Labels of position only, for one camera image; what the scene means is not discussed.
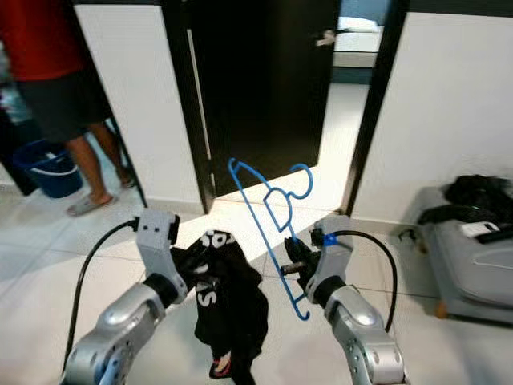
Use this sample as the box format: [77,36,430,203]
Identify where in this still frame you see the blue plastic hanger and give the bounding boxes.
[227,158,316,322]

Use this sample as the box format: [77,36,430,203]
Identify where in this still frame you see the black garment white lettering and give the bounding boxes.
[191,230,271,380]

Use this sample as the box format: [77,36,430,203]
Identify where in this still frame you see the black door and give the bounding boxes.
[183,0,342,195]

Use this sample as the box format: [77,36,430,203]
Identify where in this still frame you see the blue plastic bucket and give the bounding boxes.
[12,139,85,200]

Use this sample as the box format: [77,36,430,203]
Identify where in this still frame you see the grey hard suitcase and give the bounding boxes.
[417,186,513,326]

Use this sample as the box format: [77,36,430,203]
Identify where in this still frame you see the black clothes pile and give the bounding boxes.
[419,174,513,239]

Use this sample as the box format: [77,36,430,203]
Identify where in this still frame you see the white bed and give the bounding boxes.
[330,16,384,85]

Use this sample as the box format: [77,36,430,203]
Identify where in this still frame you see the white pillow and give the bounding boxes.
[338,16,380,34]

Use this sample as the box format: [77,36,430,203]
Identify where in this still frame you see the person in red shirt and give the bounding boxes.
[0,0,139,217]

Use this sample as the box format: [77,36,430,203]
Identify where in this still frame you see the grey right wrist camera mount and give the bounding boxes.
[305,214,355,304]

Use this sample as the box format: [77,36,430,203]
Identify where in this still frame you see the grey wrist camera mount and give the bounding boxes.
[305,214,355,304]
[135,210,182,283]

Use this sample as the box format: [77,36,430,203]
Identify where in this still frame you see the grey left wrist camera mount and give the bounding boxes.
[135,210,182,283]

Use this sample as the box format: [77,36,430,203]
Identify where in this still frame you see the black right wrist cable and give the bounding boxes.
[329,229,402,334]

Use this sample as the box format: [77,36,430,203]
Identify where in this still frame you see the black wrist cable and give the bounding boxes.
[329,229,402,334]
[68,218,141,378]

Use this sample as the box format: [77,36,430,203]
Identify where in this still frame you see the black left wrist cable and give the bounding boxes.
[68,218,141,378]

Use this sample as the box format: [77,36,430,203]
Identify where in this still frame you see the black door frame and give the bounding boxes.
[160,0,411,217]

